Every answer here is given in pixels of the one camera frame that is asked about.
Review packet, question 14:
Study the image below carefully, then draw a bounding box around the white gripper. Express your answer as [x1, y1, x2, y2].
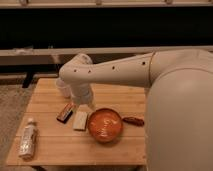
[70, 83, 93, 105]

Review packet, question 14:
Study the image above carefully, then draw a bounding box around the white sponge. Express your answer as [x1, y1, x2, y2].
[73, 111, 88, 130]

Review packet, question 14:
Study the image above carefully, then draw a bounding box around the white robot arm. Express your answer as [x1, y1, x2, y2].
[59, 49, 213, 171]

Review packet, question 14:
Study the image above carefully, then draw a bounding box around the white ceramic cup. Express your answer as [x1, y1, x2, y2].
[55, 78, 71, 98]

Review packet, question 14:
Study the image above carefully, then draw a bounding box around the dark snack bar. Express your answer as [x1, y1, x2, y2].
[56, 103, 75, 124]

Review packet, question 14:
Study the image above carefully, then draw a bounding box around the orange bowl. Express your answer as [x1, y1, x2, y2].
[88, 108, 123, 143]

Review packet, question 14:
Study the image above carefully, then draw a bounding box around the wooden table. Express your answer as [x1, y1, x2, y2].
[5, 77, 148, 167]

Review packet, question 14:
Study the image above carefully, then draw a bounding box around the long grey shelf rail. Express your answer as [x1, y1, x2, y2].
[0, 45, 213, 66]

